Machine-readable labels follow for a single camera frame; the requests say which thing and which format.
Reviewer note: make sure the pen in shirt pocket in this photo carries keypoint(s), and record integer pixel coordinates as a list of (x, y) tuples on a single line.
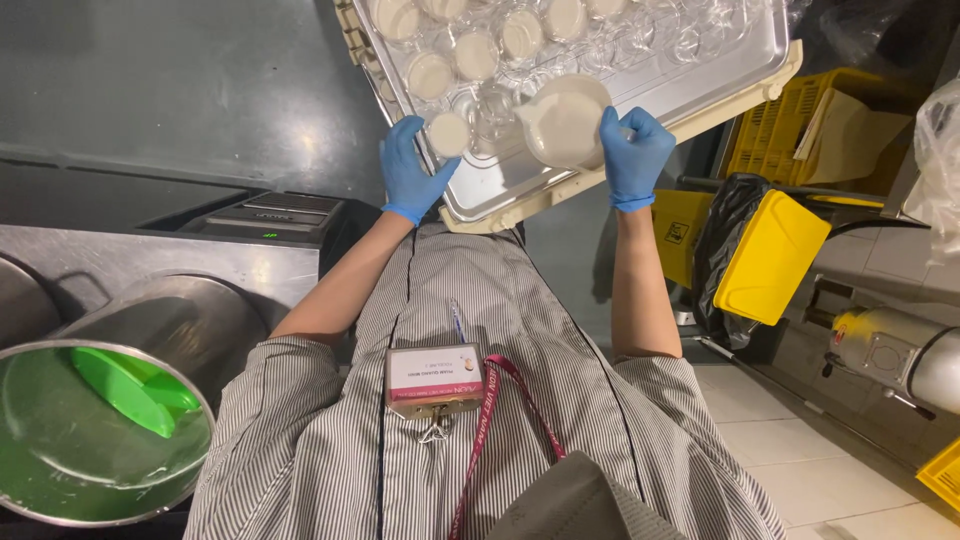
[(457, 322)]

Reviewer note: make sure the name badge with holder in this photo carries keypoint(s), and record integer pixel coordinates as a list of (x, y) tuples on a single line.
[(433, 375)]

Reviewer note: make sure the green plastic scoop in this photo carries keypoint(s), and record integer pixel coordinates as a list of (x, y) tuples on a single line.
[(124, 386)]

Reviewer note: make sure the large steel pot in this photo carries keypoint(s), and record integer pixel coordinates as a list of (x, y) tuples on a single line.
[(180, 315)]

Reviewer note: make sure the yellow bin lid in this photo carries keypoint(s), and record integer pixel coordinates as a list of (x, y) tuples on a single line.
[(772, 255)]

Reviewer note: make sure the stainless steel counter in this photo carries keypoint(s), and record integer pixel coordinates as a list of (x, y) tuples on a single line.
[(150, 251)]

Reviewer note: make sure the clear jug with white liquid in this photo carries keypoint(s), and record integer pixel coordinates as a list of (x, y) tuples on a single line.
[(559, 124)]

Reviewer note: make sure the small yellow plastic crate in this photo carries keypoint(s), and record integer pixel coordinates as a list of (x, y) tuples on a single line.
[(943, 472)]

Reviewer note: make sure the cream plastic crate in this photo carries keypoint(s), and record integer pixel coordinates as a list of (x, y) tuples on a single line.
[(772, 71)]

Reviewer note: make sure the person's left hand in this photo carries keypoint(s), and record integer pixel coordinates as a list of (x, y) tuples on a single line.
[(405, 176)]

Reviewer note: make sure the black garbage bag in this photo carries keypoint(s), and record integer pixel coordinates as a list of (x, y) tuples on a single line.
[(724, 225)]

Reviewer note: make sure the black electronic scale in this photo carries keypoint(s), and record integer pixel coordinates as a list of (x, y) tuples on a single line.
[(262, 217)]

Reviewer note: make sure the steel cylinder machine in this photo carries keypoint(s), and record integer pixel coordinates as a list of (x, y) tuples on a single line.
[(907, 352)]

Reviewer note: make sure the grey face mask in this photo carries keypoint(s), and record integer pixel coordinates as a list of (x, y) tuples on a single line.
[(577, 502)]

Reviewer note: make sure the grey striped shirt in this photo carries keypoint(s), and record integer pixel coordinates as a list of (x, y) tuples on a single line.
[(570, 390)]

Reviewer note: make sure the steel pot with green liquid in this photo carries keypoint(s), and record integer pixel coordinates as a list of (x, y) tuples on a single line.
[(67, 450)]

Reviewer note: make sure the person's right hand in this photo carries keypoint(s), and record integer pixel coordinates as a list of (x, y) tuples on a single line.
[(637, 161)]

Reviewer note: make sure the metal baking tray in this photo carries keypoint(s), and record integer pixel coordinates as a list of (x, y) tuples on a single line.
[(510, 184)]

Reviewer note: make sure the large yellow plastic crate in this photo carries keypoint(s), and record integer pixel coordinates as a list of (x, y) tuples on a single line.
[(765, 127)]

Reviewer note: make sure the brown cardboard sheet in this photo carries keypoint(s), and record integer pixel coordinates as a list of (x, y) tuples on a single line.
[(847, 139)]

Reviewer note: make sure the clear plastic bag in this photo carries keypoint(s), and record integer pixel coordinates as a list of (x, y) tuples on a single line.
[(847, 30)]

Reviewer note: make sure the white plastic bag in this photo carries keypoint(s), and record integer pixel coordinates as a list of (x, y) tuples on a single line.
[(941, 165)]

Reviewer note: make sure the group of clear plastic cups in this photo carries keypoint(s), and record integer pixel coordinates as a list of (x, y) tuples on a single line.
[(476, 56)]

